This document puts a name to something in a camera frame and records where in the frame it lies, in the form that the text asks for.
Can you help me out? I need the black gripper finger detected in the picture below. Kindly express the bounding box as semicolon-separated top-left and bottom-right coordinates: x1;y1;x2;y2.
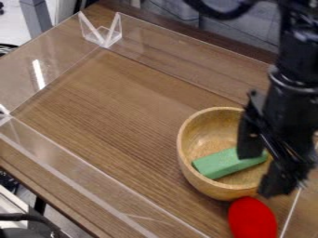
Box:
256;154;315;199
236;112;263;160

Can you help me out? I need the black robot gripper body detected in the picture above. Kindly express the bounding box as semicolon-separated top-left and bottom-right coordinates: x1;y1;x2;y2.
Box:
243;66;318;166

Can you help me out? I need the light wooden bowl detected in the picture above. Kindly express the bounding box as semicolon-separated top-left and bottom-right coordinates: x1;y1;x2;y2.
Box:
176;107;271;201

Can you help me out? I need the red plush strawberry fruit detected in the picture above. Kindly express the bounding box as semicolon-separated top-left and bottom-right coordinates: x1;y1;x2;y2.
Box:
227;197;277;238

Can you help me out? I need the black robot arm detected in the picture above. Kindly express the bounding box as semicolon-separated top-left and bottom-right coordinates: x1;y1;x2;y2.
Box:
236;0;318;198

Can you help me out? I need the green rectangular block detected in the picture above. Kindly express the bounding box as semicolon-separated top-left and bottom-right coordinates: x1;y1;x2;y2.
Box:
191;147;268;179

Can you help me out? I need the black table leg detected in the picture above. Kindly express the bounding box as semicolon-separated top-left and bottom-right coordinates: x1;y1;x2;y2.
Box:
33;197;45;215

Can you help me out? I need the clear acrylic enclosure wall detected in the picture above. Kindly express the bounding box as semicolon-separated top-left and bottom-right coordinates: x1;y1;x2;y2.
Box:
0;11;318;238

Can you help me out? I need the clear acrylic corner bracket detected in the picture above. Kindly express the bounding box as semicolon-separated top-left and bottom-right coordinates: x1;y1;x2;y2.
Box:
78;11;121;48

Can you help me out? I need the black cable lower left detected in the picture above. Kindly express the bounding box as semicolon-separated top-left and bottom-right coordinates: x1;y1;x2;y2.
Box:
0;212;60;238

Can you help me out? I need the grey post top left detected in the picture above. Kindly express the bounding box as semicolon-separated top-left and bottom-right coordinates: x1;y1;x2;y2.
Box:
18;0;52;38

